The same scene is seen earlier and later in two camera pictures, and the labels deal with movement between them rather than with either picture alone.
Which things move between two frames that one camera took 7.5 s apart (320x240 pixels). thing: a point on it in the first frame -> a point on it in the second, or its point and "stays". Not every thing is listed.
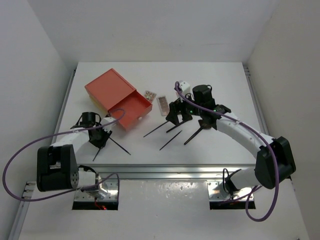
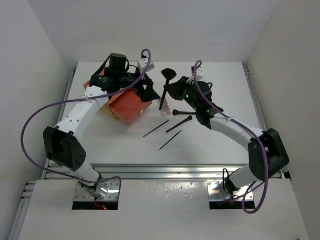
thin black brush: (168, 142) stays
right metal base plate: (216, 192) stays
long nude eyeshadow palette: (164, 105) stays
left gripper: (101, 143) -> (148, 93)
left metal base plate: (110, 185) stays
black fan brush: (205, 126) -> (169, 74)
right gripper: (175, 107) -> (176, 89)
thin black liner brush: (156, 128) stays
